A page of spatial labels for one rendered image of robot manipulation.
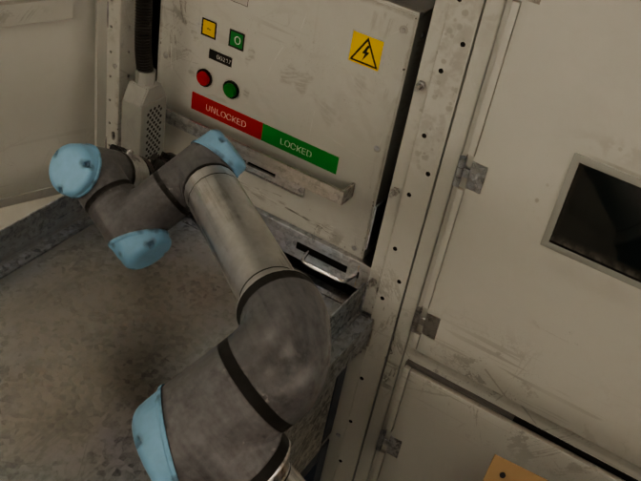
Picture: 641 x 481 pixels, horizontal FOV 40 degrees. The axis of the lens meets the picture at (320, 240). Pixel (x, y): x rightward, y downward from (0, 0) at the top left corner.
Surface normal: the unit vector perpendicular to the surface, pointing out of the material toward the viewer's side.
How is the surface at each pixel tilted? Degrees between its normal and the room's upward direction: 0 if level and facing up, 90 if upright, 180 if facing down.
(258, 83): 90
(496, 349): 90
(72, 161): 60
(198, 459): 68
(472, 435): 90
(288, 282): 1
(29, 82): 90
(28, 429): 0
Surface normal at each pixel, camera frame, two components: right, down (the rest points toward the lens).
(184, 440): -0.06, -0.02
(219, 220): -0.54, -0.54
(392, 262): -0.52, 0.44
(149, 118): 0.84, 0.41
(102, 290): 0.15, -0.80
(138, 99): -0.37, -0.01
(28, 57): 0.60, 0.55
